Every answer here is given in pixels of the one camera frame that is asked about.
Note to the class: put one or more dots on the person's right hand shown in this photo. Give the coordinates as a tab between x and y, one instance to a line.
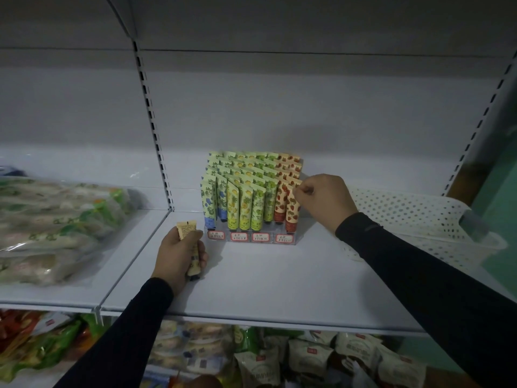
327	202

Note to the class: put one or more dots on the person's left hand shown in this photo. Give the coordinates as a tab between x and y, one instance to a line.
175	262

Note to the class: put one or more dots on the clear acrylic display rack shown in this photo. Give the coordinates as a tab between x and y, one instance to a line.
238	237

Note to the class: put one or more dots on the row of cream tubes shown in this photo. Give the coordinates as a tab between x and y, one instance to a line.
250	157

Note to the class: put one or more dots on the white perforated basket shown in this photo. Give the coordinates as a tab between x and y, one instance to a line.
424	214

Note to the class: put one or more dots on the white store shelf unit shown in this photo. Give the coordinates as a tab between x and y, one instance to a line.
282	109

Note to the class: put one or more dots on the person's right forearm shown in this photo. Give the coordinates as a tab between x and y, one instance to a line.
436	290

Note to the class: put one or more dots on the pile of white sweet bags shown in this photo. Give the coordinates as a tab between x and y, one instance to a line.
190	347

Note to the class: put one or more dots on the orange brown snack packet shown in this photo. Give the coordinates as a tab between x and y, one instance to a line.
202	382

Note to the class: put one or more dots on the clear bag of green sweets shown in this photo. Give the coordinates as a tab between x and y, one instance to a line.
52	230

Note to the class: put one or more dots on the group of white green pouches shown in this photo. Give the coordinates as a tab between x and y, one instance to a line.
315	355

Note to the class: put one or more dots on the heap of assorted snack packets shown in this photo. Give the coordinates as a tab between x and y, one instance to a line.
40	347

